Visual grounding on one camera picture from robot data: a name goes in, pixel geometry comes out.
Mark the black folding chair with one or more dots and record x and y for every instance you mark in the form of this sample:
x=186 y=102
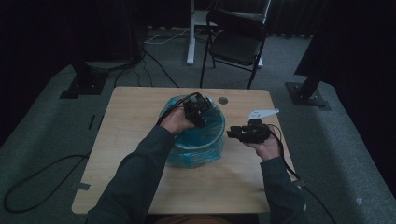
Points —
x=236 y=46

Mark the person's left hand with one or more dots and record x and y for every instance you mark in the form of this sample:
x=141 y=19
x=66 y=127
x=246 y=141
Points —
x=176 y=121

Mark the black post with base plate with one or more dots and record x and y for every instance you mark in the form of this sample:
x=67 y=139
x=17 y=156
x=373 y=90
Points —
x=306 y=93

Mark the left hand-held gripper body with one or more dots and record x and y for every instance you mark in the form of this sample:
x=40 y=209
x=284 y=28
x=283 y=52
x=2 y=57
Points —
x=197 y=105

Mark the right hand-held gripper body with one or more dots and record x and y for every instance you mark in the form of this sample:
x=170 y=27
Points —
x=253 y=132

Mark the black floor tape strips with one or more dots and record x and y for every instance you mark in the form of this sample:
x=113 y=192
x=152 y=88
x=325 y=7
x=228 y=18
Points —
x=91 y=122

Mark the green floor tape piece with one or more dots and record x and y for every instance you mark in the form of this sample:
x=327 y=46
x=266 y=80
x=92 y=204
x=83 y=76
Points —
x=84 y=186

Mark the person's right hand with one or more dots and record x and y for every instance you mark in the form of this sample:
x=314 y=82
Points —
x=269 y=149

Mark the blue plastic bag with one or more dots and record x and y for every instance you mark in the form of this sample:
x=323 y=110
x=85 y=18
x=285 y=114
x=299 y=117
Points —
x=199 y=146

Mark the black square stand base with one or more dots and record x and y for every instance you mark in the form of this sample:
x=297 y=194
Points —
x=84 y=85

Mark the green ribbed plastic bin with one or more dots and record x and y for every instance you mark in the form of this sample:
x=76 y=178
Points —
x=223 y=123

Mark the round grey stand base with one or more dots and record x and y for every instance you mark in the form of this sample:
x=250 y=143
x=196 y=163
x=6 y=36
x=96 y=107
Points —
x=109 y=64

